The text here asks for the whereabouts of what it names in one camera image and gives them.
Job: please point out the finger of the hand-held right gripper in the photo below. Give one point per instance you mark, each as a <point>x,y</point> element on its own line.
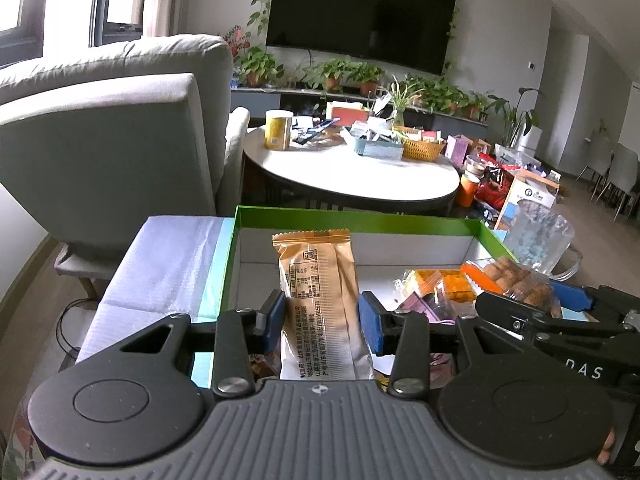
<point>575,296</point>
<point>505,310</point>

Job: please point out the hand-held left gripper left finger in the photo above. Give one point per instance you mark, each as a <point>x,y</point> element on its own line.
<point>272,320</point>

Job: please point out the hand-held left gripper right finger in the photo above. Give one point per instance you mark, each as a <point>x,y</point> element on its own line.
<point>371,325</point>

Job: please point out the clear cookie snack packet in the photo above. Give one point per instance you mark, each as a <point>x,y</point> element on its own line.
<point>520,280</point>

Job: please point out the tan snack packet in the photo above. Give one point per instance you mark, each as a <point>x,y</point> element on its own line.
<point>320,300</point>

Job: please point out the orange snack packet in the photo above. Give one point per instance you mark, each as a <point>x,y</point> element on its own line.
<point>457,287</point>

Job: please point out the purple snack packet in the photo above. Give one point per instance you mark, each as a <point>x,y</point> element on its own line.
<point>425,307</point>

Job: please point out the green cardboard box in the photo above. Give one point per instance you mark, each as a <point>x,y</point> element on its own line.
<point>350,220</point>

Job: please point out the blue and white carton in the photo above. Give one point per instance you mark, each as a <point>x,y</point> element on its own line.
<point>535,192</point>

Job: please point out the red snack bag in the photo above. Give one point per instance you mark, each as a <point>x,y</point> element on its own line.
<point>495,187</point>

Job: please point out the orange cup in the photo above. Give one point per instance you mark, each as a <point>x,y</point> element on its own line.
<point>468,191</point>

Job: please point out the grey dining chair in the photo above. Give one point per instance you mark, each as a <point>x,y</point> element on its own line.
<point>595,167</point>
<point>625,170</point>

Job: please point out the clear plastic jar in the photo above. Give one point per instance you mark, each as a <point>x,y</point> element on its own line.
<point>476,165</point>

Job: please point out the white round table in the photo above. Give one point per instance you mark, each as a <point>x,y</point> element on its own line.
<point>340,180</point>

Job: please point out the clear plastic bag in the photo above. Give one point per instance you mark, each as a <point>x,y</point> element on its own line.
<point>515,155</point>

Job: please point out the white air purifier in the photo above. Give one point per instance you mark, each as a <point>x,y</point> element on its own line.
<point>529,140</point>

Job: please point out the lilac carton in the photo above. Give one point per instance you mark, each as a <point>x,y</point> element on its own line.
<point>457,149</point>

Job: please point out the cream cushion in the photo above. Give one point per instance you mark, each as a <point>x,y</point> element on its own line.
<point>235,150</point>

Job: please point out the light blue plastic tray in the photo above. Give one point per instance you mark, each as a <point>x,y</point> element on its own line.
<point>370,150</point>

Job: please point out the wicker basket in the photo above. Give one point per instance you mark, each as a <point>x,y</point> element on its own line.
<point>422,150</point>

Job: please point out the yellow can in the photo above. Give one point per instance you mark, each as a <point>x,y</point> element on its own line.
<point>277,132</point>

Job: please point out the tall leafy floor plant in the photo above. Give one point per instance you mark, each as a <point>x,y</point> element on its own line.
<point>515,115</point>

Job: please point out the small potted green plant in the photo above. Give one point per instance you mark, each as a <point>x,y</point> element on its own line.
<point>477,105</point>

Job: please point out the orange tissue box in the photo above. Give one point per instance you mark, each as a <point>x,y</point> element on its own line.
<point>347,112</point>

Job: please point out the spider plant in glass vase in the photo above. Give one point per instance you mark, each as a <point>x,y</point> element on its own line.
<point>398,105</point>

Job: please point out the wide potted green plant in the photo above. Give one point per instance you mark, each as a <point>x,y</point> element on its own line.
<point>440,94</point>

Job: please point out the grey armchair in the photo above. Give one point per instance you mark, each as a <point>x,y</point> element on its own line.
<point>110,150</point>

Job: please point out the potted pothos plant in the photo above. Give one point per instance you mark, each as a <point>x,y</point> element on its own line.
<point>257,65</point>
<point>330,72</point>
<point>367,77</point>

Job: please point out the red flower decoration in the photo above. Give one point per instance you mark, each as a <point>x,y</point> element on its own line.
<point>237,40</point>

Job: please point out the black television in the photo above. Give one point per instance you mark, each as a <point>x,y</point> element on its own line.
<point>360,10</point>

